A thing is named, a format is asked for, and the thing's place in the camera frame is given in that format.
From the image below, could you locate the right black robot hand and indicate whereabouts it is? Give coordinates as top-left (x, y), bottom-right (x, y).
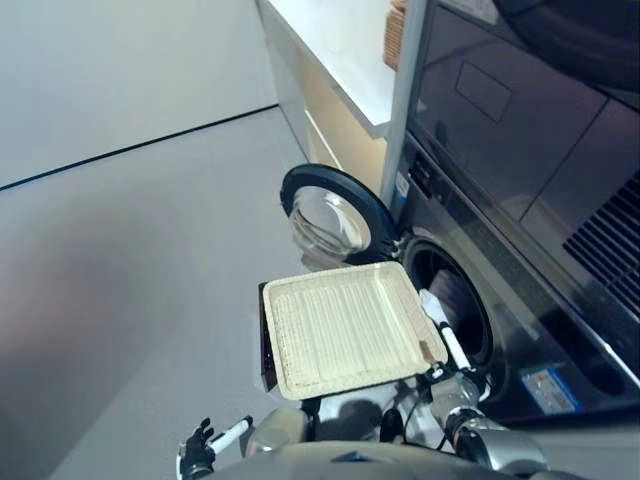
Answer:
top-left (418, 288), bottom-right (494, 401)

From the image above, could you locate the brown woven shelf basket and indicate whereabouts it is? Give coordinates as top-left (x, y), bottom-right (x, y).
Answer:
top-left (383, 0), bottom-right (407, 71)

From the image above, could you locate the silver robot torso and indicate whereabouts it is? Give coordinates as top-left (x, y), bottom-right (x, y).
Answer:
top-left (199, 438), bottom-right (501, 480)

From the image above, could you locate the large blue info sticker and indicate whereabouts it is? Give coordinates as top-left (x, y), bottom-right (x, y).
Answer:
top-left (519, 366), bottom-right (582, 415)

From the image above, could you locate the silver robot leg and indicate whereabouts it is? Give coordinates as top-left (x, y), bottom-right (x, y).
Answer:
top-left (379, 407), bottom-right (404, 445)
top-left (247, 397), bottom-right (322, 454)

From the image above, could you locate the white open shelf cabinet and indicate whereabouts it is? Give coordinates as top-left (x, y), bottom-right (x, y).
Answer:
top-left (254, 0), bottom-right (409, 201)

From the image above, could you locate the right silver robot leg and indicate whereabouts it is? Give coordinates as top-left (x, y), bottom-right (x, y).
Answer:
top-left (379, 407), bottom-right (404, 445)

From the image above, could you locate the cream wicker basket tray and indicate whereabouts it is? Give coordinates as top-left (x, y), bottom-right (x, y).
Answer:
top-left (262, 260), bottom-right (450, 401)

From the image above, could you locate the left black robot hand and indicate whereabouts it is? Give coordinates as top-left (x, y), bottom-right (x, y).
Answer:
top-left (177, 414), bottom-right (254, 476)

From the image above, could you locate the dark grey dryer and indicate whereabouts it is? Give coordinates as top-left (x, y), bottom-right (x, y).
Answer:
top-left (404, 0), bottom-right (640, 324)

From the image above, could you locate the round glass washer door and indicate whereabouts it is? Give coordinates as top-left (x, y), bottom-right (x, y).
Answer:
top-left (278, 163), bottom-right (402, 267)

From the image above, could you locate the left silver robot leg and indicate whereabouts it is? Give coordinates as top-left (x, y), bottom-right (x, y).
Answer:
top-left (247, 397), bottom-right (322, 454)

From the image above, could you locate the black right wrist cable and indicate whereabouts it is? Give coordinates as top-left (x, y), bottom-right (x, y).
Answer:
top-left (401, 389), bottom-right (451, 451)

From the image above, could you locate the brown stool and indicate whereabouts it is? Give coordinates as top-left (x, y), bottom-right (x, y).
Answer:
top-left (258, 282), bottom-right (280, 393)

